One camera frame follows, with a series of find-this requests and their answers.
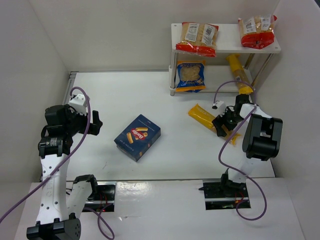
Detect yellow spaghetti pack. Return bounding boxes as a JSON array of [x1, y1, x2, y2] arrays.
[[226, 54, 253, 95], [188, 104, 241, 146]]

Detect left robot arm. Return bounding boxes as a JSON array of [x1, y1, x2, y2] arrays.
[[26, 104, 103, 240]]

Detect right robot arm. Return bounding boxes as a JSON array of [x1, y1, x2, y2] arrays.
[[212, 94, 283, 197]]

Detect white two-tier shelf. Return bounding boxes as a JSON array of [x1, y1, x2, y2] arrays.
[[169, 23, 281, 96]]

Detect blue orange pasta bag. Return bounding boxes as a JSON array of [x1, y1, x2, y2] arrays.
[[176, 60, 206, 93]]

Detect yellow spaghetti pack on shelf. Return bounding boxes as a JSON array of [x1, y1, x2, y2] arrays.
[[226, 54, 253, 95]]

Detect red pasta bag left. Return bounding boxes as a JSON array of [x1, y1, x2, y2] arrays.
[[175, 22, 219, 58]]

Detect red pasta bag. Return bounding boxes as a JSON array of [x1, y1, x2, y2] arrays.
[[238, 14, 278, 50], [175, 22, 219, 58]]

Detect red pasta bag right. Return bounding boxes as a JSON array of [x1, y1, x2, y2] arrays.
[[238, 14, 278, 50]]

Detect blue Barilla rigatoni box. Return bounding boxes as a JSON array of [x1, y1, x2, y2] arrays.
[[114, 114, 161, 162]]

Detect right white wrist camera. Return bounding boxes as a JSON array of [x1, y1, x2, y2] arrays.
[[212, 100, 226, 111]]

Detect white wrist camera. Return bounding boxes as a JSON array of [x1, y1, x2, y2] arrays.
[[212, 100, 226, 111], [68, 93, 89, 116]]

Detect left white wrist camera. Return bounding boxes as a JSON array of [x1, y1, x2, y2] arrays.
[[68, 93, 89, 116]]

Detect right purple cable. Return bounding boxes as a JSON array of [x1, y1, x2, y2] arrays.
[[214, 80, 268, 221]]

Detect purple cable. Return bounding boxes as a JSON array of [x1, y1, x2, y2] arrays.
[[0, 86, 116, 240], [214, 80, 268, 221]]

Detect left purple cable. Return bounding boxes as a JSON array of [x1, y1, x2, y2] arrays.
[[0, 86, 116, 240]]

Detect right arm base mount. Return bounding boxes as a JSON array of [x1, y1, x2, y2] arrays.
[[198, 181, 251, 211]]

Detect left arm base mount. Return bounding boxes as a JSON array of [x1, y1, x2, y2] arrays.
[[66, 180, 116, 217]]

